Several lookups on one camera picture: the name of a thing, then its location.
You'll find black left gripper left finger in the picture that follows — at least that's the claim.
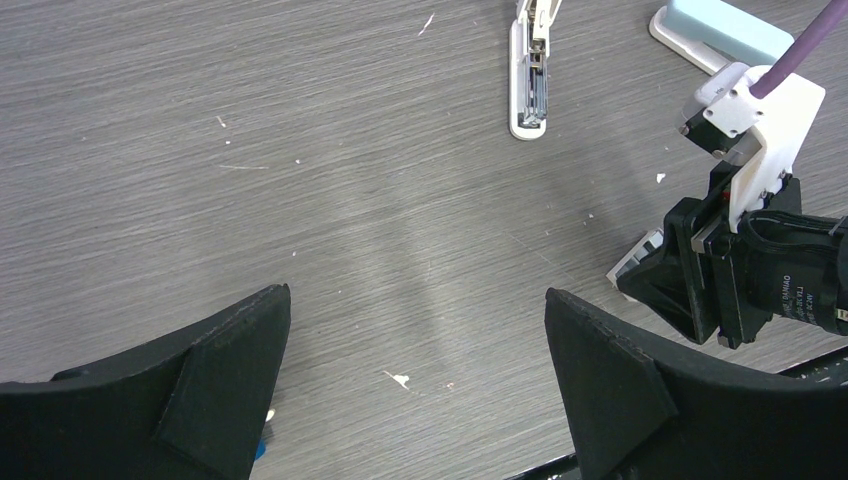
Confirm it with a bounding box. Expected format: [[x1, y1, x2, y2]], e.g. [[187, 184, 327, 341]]
[[1, 284, 291, 479]]

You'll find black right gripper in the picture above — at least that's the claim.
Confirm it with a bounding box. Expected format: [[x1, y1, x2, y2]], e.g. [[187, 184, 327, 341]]
[[616, 162, 802, 349]]

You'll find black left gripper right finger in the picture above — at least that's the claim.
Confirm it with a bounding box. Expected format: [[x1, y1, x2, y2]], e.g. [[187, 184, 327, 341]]
[[544, 287, 848, 480]]

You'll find light blue white stapler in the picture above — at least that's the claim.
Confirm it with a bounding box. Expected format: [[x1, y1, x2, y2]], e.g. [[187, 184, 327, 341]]
[[648, 0, 794, 75]]

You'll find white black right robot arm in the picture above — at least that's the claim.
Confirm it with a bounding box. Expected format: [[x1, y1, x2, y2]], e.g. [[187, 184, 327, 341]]
[[608, 162, 847, 349]]

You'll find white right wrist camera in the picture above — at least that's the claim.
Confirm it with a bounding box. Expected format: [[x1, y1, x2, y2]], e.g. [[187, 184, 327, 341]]
[[676, 62, 826, 233]]

